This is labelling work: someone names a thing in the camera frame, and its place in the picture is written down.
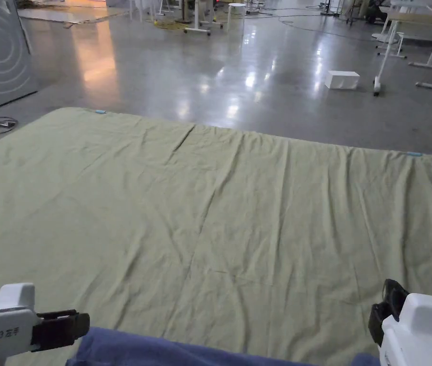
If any white round stool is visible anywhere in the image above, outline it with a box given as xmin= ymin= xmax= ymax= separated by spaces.
xmin=226 ymin=2 xmax=247 ymax=34

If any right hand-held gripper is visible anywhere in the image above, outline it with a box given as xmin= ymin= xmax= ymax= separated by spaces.
xmin=368 ymin=279 xmax=432 ymax=366

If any white-legged table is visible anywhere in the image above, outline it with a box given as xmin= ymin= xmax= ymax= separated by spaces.
xmin=175 ymin=0 xmax=225 ymax=37
xmin=371 ymin=0 xmax=432 ymax=97

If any dark blue garment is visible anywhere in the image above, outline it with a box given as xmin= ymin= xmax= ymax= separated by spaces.
xmin=65 ymin=326 xmax=381 ymax=366

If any white box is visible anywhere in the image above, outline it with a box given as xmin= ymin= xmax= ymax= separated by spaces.
xmin=324 ymin=70 xmax=361 ymax=91

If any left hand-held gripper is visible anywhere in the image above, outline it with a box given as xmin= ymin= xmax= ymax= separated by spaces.
xmin=0 ymin=283 xmax=90 ymax=366

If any bed with pale green sheet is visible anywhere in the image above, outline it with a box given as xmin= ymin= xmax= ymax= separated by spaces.
xmin=0 ymin=106 xmax=432 ymax=366

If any yellow cable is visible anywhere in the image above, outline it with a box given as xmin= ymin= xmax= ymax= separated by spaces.
xmin=152 ymin=18 xmax=198 ymax=31

